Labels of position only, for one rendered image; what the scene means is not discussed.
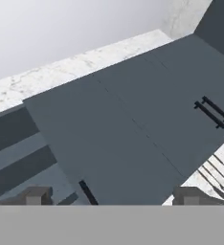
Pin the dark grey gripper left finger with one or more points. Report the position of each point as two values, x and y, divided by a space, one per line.
37 195

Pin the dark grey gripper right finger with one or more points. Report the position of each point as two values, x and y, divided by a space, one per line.
189 195

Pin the dark hanging fork utensil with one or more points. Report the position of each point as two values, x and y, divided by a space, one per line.
214 186

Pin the open grey-blue cabinet shelves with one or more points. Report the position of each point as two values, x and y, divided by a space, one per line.
18 153

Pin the dark grey cabinet side panel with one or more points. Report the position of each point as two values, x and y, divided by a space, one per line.
219 28

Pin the large grey-blue cabinet door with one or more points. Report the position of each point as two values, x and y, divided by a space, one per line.
98 137

